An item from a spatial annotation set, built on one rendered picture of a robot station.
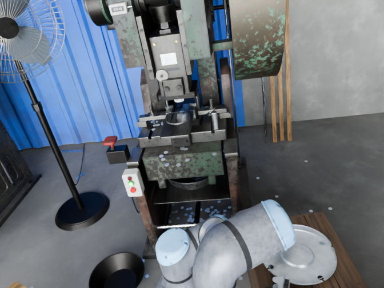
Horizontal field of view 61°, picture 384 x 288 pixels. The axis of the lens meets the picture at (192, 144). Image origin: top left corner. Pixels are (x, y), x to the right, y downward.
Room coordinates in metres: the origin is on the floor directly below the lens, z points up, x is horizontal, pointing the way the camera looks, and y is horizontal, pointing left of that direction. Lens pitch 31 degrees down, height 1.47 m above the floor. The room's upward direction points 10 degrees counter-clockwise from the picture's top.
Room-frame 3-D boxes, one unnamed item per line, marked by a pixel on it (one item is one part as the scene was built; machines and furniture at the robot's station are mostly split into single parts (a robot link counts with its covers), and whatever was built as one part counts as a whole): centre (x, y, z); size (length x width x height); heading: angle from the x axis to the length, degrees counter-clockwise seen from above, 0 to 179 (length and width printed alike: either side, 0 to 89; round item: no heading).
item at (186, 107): (1.56, 0.02, 0.76); 0.15 x 0.09 x 0.05; 81
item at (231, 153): (1.66, -0.26, 0.45); 0.92 x 0.12 x 0.90; 171
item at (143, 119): (1.59, 0.19, 0.76); 0.17 x 0.06 x 0.10; 81
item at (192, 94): (1.57, 0.02, 0.86); 0.20 x 0.16 x 0.05; 81
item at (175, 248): (0.76, 0.12, 0.62); 0.13 x 0.12 x 0.14; 111
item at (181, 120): (1.39, 0.05, 0.72); 0.25 x 0.14 x 0.14; 171
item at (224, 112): (1.53, -0.14, 0.76); 0.17 x 0.06 x 0.10; 81
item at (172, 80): (1.52, 0.03, 1.04); 0.17 x 0.15 x 0.30; 171
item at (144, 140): (1.56, 0.02, 0.67); 0.45 x 0.30 x 0.06; 81
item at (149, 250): (1.74, 0.26, 0.45); 0.92 x 0.12 x 0.90; 171
